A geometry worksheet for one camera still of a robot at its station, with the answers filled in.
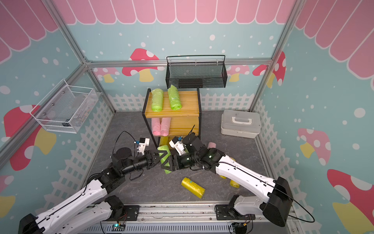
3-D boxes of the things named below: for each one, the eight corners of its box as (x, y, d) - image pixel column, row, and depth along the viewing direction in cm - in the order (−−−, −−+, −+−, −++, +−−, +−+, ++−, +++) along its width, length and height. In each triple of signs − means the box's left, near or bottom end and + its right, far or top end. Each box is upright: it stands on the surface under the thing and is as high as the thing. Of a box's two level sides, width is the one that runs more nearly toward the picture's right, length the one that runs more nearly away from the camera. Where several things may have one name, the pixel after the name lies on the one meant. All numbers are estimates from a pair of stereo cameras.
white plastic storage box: (222, 139, 106) (225, 128, 96) (219, 120, 117) (221, 109, 107) (258, 139, 106) (264, 128, 96) (251, 120, 117) (257, 109, 107)
